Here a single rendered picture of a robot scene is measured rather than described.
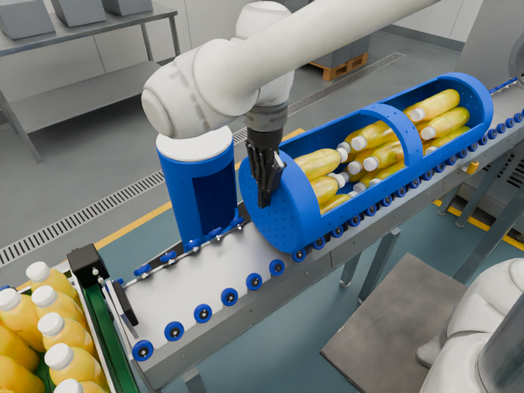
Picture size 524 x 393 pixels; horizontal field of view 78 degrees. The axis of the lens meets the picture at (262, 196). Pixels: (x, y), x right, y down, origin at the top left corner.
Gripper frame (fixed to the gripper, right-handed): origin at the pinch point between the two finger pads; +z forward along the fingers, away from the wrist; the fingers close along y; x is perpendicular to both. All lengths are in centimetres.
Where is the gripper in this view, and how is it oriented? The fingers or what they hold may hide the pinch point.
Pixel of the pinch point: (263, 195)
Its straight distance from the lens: 79.5
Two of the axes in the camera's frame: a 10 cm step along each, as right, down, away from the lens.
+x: 8.2, -4.0, 4.2
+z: 0.0, 7.2, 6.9
